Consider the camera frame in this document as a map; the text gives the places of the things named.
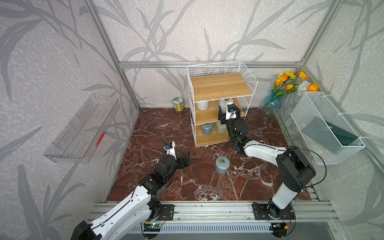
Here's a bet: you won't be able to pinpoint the small blue-grey canister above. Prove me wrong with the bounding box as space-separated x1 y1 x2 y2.
202 123 213 136

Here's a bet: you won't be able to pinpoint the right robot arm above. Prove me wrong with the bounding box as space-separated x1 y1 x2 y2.
218 103 316 220

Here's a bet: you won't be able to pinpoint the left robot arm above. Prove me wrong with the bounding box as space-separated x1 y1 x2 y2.
71 149 190 240

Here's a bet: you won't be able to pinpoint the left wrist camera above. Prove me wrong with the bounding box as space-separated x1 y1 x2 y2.
164 142 177 160

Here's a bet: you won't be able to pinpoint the orange yellow artificial flowers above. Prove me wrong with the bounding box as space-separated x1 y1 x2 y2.
272 69 320 97

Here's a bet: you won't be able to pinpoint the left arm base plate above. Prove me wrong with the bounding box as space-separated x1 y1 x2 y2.
147 204 175 222

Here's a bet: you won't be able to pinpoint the white canister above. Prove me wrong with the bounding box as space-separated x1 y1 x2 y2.
196 101 209 111
219 99 234 114

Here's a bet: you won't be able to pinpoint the white wire wall basket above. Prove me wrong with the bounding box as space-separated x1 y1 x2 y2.
291 92 366 165

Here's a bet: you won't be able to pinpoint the white wire shelf rack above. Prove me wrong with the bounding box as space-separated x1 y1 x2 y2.
187 61 258 147

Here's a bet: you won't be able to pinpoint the small sage green canister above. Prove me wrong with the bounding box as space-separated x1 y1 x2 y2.
216 121 227 134

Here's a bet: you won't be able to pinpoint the tall light blue canister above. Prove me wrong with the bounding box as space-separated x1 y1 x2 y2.
215 156 230 175

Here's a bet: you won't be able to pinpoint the clear acrylic wall shelf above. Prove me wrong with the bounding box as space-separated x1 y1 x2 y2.
43 94 121 164

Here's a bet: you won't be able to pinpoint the blue glass vase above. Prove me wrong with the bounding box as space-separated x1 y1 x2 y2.
261 92 282 117

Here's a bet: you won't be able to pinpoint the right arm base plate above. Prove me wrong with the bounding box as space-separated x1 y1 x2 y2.
252 200 296 220

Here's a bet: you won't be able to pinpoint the aluminium front rail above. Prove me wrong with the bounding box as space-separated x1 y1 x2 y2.
86 200 340 224

